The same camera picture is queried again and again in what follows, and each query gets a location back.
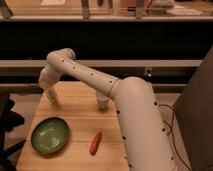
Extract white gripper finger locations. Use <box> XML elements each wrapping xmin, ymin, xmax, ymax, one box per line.
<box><xmin>45</xmin><ymin>88</ymin><xmax>57</xmax><ymax>104</ymax></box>

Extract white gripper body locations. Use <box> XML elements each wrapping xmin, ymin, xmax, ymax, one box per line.
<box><xmin>38</xmin><ymin>66</ymin><xmax>60</xmax><ymax>90</ymax></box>

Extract dark cabinet panel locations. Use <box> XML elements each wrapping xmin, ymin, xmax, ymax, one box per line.
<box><xmin>174</xmin><ymin>46</ymin><xmax>213</xmax><ymax>171</ymax></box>

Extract black cable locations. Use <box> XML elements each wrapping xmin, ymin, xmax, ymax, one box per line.
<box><xmin>157</xmin><ymin>103</ymin><xmax>193</xmax><ymax>171</ymax></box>

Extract black chair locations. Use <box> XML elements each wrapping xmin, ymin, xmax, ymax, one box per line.
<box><xmin>0</xmin><ymin>92</ymin><xmax>25</xmax><ymax>171</ymax></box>

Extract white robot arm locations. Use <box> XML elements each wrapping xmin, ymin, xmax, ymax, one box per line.
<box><xmin>39</xmin><ymin>48</ymin><xmax>177</xmax><ymax>171</ymax></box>

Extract orange carrot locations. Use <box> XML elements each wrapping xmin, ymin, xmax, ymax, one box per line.
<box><xmin>89</xmin><ymin>132</ymin><xmax>102</xmax><ymax>155</ymax></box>

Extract green bowl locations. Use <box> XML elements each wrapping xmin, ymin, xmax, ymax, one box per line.
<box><xmin>31</xmin><ymin>117</ymin><xmax>70</xmax><ymax>156</ymax></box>

